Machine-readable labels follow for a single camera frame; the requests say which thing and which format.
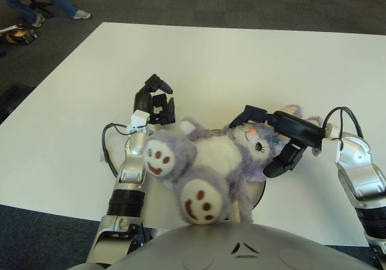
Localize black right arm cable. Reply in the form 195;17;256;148
324;105;362;138

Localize cardboard box of books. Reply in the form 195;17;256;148
0;24;39;45

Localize black swivel chair base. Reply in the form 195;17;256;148
19;0;55;18

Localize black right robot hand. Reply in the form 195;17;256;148
228;104;325;179

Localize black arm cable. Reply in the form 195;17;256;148
324;105;362;138
101;122;133;177

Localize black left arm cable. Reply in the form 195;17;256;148
101;122;133;177

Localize grey robot torso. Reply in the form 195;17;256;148
72;221;378;270

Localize white plate with black rim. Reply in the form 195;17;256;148
210;127;267;221

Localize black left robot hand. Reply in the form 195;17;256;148
132;74;176;125

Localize purple plush bunny doll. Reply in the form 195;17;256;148
143;104;325;225

